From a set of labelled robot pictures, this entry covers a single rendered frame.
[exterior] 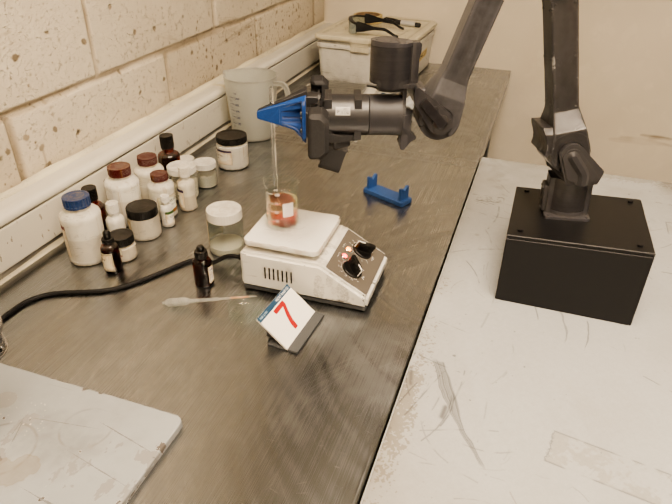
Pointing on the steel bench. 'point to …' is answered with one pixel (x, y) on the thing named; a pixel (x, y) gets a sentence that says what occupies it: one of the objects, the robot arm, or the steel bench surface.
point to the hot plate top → (313, 240)
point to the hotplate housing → (304, 274)
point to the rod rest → (387, 192)
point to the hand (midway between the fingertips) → (281, 113)
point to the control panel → (359, 261)
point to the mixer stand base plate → (74, 442)
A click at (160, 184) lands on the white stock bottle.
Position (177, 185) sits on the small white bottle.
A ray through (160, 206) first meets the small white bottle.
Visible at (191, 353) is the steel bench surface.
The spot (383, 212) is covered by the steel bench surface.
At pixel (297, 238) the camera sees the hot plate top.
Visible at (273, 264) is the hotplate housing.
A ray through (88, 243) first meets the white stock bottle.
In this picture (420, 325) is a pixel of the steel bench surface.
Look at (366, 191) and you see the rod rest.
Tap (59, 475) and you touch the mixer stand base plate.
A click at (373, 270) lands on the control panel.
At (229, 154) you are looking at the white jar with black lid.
